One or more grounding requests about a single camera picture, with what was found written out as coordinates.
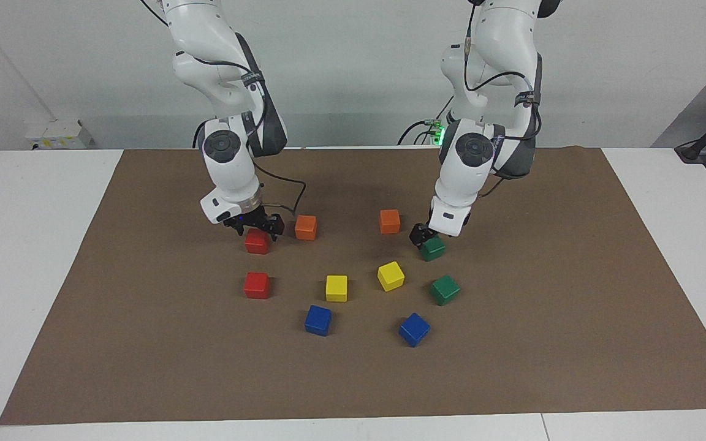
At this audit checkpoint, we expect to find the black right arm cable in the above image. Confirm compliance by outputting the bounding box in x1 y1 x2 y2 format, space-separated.
191 55 308 216

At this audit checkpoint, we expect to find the red wooden block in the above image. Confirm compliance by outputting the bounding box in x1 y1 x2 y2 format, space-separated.
245 229 270 255
243 272 271 300

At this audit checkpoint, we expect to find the green wooden block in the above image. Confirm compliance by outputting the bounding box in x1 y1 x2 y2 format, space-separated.
420 238 447 263
430 274 461 306

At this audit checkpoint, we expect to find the white box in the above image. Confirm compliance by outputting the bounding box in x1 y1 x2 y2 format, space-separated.
25 119 93 149

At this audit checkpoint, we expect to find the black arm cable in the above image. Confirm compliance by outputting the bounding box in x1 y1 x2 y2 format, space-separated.
462 0 544 200
191 55 308 216

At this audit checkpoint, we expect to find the yellow wooden block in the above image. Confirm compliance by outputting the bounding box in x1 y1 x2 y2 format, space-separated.
325 275 349 303
377 261 405 292

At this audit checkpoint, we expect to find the brown table mat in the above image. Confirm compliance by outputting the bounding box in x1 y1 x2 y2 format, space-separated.
0 146 706 425

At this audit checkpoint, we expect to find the black left base cable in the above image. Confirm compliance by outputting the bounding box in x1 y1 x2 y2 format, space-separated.
398 98 455 146

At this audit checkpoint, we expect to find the blue wooden block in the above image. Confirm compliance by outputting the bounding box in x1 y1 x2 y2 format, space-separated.
398 312 431 348
304 304 332 337

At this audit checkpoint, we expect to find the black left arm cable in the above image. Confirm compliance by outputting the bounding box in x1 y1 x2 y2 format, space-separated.
462 0 544 200

